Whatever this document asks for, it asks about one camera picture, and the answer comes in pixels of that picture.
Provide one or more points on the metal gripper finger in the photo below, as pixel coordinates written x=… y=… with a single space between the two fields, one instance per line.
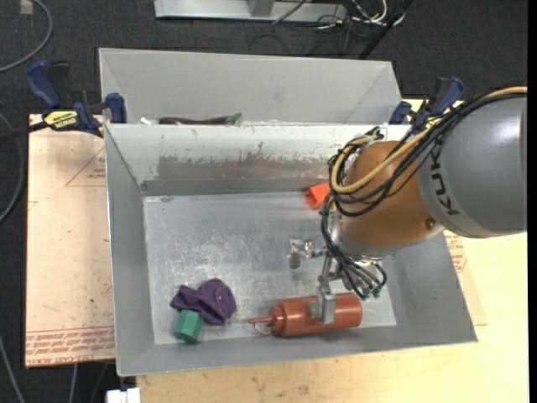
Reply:
x=327 y=309
x=300 y=249

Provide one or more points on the red-brown squeeze bottle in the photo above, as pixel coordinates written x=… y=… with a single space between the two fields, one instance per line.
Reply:
x=293 y=315

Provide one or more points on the orange block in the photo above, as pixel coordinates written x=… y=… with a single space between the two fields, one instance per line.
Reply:
x=316 y=195

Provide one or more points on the grey metal bin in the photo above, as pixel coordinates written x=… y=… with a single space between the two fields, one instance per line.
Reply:
x=235 y=242

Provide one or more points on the purple cloth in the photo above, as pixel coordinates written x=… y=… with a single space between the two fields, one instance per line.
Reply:
x=212 y=298

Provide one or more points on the green hexagonal block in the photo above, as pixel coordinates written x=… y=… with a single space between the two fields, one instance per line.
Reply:
x=189 y=328

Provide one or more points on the purple toy eggplant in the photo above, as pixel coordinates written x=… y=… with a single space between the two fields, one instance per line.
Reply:
x=193 y=120

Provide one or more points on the brown cardboard board red print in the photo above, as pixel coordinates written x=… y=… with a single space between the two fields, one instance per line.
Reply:
x=67 y=242

